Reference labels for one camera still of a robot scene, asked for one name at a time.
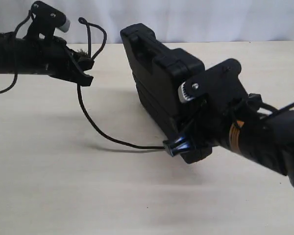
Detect black cord with frayed end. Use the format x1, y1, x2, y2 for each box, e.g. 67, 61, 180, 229
76, 17, 167, 152

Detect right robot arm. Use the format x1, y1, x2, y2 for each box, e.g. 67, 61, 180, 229
122, 41, 294, 188

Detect black plastic carrying case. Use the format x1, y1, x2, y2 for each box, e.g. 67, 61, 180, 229
120, 23, 211, 164

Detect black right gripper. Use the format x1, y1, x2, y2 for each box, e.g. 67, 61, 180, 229
163, 98, 240, 157

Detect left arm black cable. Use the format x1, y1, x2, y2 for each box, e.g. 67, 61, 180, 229
0, 9, 36, 96

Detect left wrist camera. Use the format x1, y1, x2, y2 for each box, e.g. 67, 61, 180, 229
24, 0, 71, 42

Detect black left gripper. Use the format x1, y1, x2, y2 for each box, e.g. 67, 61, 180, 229
0, 32, 94, 86

